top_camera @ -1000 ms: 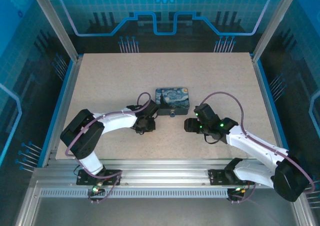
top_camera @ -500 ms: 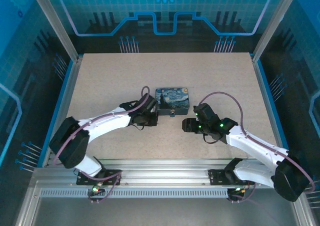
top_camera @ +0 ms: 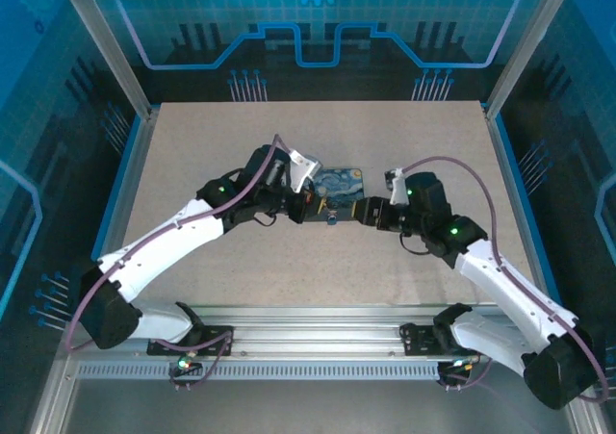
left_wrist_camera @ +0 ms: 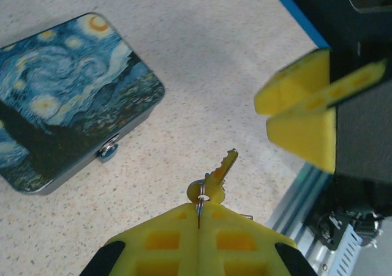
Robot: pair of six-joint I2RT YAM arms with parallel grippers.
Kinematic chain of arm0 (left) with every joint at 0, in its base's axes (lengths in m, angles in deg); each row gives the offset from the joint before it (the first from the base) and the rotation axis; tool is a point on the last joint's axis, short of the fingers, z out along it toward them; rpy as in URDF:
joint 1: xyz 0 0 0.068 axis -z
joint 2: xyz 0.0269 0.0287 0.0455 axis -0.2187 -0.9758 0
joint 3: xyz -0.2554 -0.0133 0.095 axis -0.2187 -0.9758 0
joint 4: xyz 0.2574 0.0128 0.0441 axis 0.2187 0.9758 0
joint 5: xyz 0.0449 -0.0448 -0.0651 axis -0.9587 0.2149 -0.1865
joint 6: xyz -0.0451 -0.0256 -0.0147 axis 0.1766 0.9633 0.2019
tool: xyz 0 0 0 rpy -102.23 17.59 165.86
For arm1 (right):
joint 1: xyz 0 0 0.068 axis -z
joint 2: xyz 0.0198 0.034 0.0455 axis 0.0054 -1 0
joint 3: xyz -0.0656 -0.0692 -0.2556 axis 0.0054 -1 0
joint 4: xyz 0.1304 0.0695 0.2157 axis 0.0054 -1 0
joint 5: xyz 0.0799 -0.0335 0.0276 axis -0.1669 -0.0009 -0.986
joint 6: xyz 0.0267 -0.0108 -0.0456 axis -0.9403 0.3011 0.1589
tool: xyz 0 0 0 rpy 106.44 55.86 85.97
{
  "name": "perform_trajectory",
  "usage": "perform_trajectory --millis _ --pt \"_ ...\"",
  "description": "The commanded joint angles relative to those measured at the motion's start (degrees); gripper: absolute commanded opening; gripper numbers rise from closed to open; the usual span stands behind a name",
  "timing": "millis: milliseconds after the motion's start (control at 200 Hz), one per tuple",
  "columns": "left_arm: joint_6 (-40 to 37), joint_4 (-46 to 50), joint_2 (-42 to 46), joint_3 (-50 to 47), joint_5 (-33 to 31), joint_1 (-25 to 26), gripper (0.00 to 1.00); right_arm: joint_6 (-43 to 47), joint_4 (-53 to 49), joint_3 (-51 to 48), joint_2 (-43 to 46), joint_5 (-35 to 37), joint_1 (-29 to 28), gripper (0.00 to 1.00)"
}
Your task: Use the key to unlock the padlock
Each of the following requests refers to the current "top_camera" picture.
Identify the starry night print tin box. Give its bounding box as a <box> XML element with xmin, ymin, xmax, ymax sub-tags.
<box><xmin>307</xmin><ymin>166</ymin><xmax>368</xmax><ymax>224</ymax></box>

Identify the grey metal front tray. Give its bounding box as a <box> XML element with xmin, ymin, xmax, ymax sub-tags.
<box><xmin>28</xmin><ymin>359</ymin><xmax>594</xmax><ymax>434</ymax></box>

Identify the thin black right gripper wire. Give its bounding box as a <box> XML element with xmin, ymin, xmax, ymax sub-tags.
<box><xmin>400</xmin><ymin>233</ymin><xmax>430</xmax><ymax>258</ymax></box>

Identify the aluminium table side rail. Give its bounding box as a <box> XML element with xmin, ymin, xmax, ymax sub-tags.
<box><xmin>90</xmin><ymin>105</ymin><xmax>160</xmax><ymax>268</ymax></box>
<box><xmin>482</xmin><ymin>101</ymin><xmax>549</xmax><ymax>284</ymax></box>

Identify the aluminium mounting rail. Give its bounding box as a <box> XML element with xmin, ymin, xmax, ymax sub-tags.
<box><xmin>81</xmin><ymin>302</ymin><xmax>550</xmax><ymax>364</ymax></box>

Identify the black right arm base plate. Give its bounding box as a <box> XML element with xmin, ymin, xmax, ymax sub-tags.
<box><xmin>399</xmin><ymin>321</ymin><xmax>463</xmax><ymax>358</ymax></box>

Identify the slotted grey cable duct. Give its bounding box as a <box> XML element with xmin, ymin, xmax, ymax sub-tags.
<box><xmin>76</xmin><ymin>362</ymin><xmax>447</xmax><ymax>381</ymax></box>

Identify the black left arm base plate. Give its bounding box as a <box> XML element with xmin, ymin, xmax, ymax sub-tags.
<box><xmin>146</xmin><ymin>324</ymin><xmax>236</xmax><ymax>358</ymax></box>

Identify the aluminium frame post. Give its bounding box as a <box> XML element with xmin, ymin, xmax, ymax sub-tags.
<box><xmin>53</xmin><ymin>0</ymin><xmax>156</xmax><ymax>120</ymax></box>
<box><xmin>484</xmin><ymin>0</ymin><xmax>578</xmax><ymax>120</ymax></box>

